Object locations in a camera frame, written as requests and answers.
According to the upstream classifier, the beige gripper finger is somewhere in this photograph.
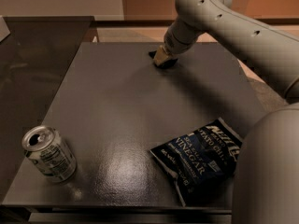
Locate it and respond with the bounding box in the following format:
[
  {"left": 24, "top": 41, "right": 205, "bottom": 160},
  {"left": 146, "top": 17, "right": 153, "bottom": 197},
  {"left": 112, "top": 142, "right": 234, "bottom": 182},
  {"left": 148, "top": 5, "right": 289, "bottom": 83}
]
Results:
[{"left": 153, "top": 45, "right": 175, "bottom": 65}]

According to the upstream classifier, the dark blue rxbar wrapper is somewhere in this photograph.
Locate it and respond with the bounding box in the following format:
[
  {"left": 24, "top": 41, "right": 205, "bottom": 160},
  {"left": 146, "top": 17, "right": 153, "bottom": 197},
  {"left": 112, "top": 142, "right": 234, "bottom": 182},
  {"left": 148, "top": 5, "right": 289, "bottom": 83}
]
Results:
[{"left": 149, "top": 50, "right": 177, "bottom": 69}]

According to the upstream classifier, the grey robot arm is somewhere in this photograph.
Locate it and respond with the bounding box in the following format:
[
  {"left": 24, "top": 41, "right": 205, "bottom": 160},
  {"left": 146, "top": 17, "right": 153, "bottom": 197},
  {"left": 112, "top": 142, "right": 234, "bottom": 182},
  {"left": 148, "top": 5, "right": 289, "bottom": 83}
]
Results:
[{"left": 153, "top": 0, "right": 299, "bottom": 224}]

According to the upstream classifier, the blue kettle chip bag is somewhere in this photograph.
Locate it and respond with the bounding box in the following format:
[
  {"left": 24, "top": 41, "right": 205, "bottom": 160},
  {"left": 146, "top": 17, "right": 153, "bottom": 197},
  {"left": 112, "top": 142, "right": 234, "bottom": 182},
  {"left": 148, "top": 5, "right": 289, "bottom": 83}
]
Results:
[{"left": 150, "top": 118, "right": 243, "bottom": 206}]

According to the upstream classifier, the dark glass side table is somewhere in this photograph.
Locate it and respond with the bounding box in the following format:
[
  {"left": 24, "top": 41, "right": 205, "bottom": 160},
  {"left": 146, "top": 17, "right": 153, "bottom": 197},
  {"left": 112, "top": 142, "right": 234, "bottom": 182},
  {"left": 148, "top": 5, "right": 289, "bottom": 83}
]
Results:
[{"left": 0, "top": 16, "right": 93, "bottom": 202}]

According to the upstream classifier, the silver soda can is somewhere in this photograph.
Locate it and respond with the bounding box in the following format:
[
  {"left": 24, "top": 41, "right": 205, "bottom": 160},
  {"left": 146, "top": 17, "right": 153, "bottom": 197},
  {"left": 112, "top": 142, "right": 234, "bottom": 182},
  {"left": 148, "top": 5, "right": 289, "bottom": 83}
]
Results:
[{"left": 21, "top": 125, "right": 77, "bottom": 183}]

